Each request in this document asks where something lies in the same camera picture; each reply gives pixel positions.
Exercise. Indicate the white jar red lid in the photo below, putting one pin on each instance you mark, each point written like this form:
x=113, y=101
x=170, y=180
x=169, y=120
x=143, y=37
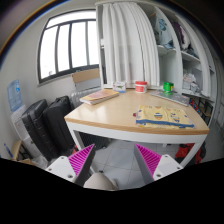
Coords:
x=141, y=86

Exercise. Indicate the black suitcase left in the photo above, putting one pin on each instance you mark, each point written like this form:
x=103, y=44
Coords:
x=33, y=121

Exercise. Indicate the small white teal box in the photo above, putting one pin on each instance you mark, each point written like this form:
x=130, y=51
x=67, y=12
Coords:
x=119, y=87

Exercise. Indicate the black suitcase right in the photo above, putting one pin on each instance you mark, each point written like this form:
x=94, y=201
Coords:
x=54, y=117

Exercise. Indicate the grey keyboard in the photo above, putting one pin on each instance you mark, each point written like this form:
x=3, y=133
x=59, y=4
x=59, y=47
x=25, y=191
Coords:
x=174, y=97

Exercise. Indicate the white curtain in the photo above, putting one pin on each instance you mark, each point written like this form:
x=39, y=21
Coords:
x=129, y=45

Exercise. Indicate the white radiator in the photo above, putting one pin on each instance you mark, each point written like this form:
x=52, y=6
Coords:
x=75, y=96

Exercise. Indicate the red bag under table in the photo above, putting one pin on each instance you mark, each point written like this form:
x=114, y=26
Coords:
x=183, y=151

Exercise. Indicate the cardboard box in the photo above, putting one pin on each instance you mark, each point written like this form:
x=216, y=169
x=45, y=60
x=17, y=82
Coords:
x=87, y=79

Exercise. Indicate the white shelf unit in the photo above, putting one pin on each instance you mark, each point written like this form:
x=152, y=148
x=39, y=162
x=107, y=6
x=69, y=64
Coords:
x=184, y=57

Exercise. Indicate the yellow patterned folded towel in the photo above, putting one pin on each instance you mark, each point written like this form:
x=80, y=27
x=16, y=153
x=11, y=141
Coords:
x=163, y=117

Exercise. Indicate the wooden top white table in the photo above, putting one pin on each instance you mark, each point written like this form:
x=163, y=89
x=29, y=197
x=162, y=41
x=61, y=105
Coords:
x=114, y=118

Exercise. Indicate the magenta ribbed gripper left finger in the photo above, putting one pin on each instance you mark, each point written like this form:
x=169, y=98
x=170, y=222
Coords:
x=74, y=168

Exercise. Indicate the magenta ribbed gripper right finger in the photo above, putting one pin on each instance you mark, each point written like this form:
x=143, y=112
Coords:
x=154, y=166

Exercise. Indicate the dark framed window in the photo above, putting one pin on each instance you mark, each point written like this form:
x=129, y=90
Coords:
x=68, y=44

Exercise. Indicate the black suitcase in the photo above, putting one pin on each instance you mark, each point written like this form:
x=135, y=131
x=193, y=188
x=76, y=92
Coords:
x=33, y=121
x=54, y=117

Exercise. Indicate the green tape roll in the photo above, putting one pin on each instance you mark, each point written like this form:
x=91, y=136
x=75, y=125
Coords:
x=168, y=87

